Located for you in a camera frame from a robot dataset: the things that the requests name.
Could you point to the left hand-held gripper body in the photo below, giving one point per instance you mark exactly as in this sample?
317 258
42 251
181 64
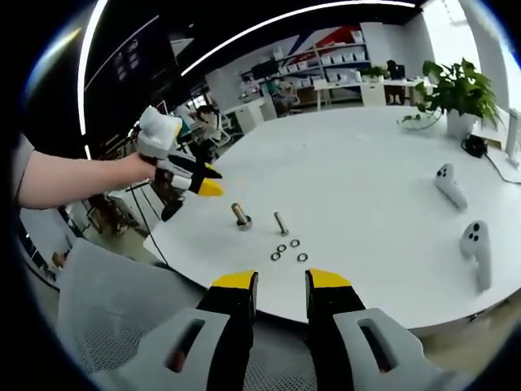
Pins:
158 134

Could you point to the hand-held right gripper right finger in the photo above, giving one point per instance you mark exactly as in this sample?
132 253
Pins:
334 313

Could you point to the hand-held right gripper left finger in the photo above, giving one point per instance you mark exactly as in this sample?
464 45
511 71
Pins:
232 309

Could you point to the large threaded steel stud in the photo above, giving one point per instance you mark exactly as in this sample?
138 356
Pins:
237 209

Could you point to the small metal washer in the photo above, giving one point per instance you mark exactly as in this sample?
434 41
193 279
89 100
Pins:
281 251
276 260
302 260
294 246

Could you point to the small threaded steel stud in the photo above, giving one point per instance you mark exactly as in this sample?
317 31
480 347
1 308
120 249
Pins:
279 220

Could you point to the person's left hand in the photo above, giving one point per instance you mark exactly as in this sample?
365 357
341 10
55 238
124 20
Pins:
145 171

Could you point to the white cabinet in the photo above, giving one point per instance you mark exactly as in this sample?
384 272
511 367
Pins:
246 116

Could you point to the curved ceiling light strip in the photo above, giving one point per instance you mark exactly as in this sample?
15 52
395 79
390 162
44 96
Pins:
285 18
87 61

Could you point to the grey mesh office chair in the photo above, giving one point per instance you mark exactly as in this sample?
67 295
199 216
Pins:
114 309

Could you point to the white handheld controller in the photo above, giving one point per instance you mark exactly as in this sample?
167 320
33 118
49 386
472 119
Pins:
449 185
478 252

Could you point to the shelf of white storage bins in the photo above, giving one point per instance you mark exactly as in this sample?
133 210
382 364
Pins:
325 57

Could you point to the long white desk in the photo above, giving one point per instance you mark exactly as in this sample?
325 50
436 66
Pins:
366 91

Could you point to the small black device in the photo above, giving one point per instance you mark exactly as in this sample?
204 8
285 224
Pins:
474 146

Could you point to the white monitor stand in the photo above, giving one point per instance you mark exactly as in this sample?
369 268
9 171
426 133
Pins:
513 138

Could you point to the green potted plant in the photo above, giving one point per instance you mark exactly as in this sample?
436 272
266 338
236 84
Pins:
460 89

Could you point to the large bright window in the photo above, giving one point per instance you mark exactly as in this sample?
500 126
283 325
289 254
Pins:
456 28

